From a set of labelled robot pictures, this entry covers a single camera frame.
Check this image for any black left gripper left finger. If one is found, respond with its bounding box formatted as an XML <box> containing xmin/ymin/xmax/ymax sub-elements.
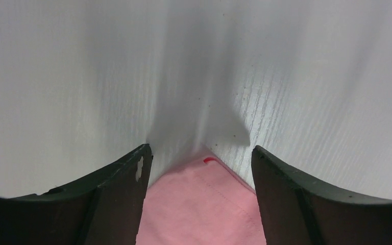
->
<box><xmin>0</xmin><ymin>144</ymin><xmax>153</xmax><ymax>244</ymax></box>

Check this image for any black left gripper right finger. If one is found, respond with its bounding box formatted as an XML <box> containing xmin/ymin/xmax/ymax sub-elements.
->
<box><xmin>251</xmin><ymin>146</ymin><xmax>392</xmax><ymax>244</ymax></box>

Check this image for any pink t-shirt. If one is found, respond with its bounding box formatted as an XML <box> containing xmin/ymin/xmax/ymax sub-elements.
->
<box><xmin>136</xmin><ymin>151</ymin><xmax>266</xmax><ymax>244</ymax></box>

